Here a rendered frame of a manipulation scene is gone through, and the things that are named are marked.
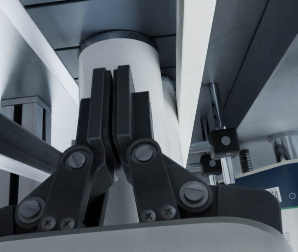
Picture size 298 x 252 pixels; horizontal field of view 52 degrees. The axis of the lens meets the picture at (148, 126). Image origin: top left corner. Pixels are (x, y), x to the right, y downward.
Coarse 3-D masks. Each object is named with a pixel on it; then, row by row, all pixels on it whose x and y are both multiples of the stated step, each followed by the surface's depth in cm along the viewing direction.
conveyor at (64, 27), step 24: (24, 0) 14; (48, 0) 15; (72, 0) 15; (96, 0) 15; (120, 0) 15; (144, 0) 15; (168, 0) 15; (48, 24) 16; (72, 24) 16; (96, 24) 17; (120, 24) 17; (144, 24) 17; (168, 24) 17; (72, 48) 19; (168, 48) 19; (72, 72) 21; (168, 72) 23
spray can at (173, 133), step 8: (168, 80) 23; (168, 88) 23; (168, 96) 22; (168, 104) 22; (168, 112) 22; (176, 112) 23; (168, 120) 21; (176, 120) 22; (168, 128) 21; (176, 128) 22; (168, 136) 21; (176, 136) 22; (176, 144) 21; (176, 152) 21; (176, 160) 21
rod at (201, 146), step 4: (208, 140) 35; (192, 144) 34; (196, 144) 34; (200, 144) 34; (204, 144) 34; (208, 144) 34; (192, 148) 34; (196, 148) 34; (200, 148) 34; (204, 148) 34; (208, 148) 34; (188, 152) 34; (192, 152) 34
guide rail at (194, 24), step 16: (192, 0) 10; (208, 0) 11; (192, 16) 11; (208, 16) 11; (176, 32) 15; (192, 32) 12; (208, 32) 12; (176, 48) 16; (192, 48) 13; (176, 64) 18; (192, 64) 15; (176, 80) 20; (192, 80) 16; (176, 96) 22; (192, 96) 18; (192, 112) 21; (192, 128) 25
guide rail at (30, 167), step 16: (0, 112) 10; (0, 128) 10; (16, 128) 11; (0, 144) 9; (16, 144) 10; (32, 144) 12; (48, 144) 13; (0, 160) 10; (16, 160) 10; (32, 160) 12; (48, 160) 13; (32, 176) 13; (48, 176) 14
